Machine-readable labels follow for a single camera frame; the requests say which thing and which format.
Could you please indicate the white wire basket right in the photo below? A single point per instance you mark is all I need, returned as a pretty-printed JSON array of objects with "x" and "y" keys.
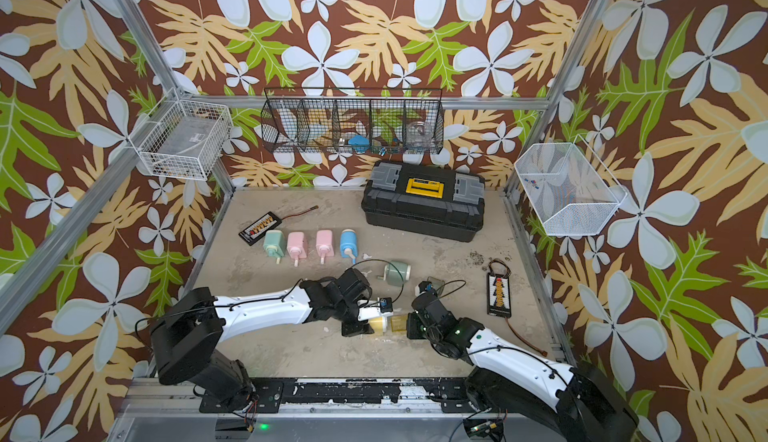
[{"x": 571, "y": 190}]

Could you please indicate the clear yellow tray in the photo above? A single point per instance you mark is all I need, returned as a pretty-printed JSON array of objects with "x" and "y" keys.
[{"x": 398, "y": 324}]

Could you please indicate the green sharpener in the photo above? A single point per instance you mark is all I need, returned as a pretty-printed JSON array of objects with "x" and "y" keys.
[
  {"x": 396, "y": 273},
  {"x": 275, "y": 245}
]

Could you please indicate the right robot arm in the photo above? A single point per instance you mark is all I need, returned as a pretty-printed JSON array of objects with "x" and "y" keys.
[{"x": 577, "y": 402}]

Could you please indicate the white wire basket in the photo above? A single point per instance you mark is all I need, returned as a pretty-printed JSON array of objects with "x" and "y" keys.
[
  {"x": 571, "y": 190},
  {"x": 182, "y": 137}
]

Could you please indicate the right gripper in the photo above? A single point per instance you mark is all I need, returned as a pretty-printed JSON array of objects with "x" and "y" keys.
[{"x": 412, "y": 318}]

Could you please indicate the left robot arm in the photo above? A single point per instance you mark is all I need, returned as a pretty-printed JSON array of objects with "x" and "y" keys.
[{"x": 185, "y": 340}]

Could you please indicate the black wire basket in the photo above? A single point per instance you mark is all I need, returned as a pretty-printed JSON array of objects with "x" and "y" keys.
[{"x": 354, "y": 121}]

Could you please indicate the yellow pencil sharpener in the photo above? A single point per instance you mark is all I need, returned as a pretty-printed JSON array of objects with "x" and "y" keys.
[{"x": 379, "y": 325}]

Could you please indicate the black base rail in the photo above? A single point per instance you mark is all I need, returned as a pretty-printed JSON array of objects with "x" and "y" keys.
[{"x": 360, "y": 393}]

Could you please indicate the blue pencil sharpener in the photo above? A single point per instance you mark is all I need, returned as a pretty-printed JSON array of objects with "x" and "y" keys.
[{"x": 348, "y": 245}]

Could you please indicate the black battery holder left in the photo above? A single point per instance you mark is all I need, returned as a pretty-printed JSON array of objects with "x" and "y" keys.
[{"x": 257, "y": 230}]

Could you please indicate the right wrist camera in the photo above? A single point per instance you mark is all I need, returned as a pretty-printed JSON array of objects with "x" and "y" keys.
[{"x": 425, "y": 287}]

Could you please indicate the white wire basket left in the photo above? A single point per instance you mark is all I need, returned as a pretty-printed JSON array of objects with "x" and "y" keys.
[{"x": 182, "y": 137}]

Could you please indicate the black battery holder right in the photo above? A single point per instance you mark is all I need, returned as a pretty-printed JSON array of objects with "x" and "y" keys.
[{"x": 498, "y": 289}]

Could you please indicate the pink sharpener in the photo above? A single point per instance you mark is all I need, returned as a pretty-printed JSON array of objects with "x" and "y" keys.
[
  {"x": 297, "y": 247},
  {"x": 325, "y": 245}
]

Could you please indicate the black plastic toolbox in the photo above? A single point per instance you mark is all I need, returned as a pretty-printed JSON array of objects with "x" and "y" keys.
[{"x": 426, "y": 200}]

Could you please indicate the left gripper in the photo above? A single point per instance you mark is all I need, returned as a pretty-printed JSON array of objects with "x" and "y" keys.
[{"x": 357, "y": 328}]

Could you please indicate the black battery holder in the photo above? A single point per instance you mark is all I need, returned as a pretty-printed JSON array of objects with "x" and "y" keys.
[
  {"x": 498, "y": 289},
  {"x": 257, "y": 230}
]

